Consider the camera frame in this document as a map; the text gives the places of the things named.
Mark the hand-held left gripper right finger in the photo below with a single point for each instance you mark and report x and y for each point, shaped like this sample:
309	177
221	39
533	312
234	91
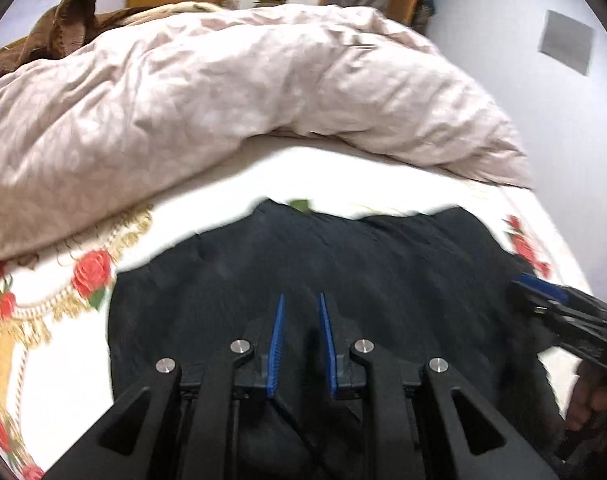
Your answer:
328	345

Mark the brown fleece blanket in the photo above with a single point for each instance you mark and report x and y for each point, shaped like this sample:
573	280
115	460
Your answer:
68	20

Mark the hanging bags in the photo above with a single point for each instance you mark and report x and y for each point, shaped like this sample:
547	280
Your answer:
426	12

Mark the pink leaf-print duvet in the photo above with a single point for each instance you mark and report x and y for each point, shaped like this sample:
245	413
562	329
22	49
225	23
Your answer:
208	100

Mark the grey wall panel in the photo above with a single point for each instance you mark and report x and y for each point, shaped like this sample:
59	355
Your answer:
567	42

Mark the white rose-print bed sheet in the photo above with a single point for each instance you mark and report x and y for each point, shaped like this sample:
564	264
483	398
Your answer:
58	360

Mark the person's right hand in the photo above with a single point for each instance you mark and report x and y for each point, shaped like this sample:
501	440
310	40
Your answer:
591	400

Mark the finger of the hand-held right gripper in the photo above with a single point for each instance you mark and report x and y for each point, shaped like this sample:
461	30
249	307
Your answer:
543	287
531	302

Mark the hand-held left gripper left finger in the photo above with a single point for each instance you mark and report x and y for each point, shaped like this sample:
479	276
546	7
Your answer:
277	345

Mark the black puffer jacket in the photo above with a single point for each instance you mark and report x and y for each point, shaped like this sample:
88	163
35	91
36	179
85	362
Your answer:
383	270

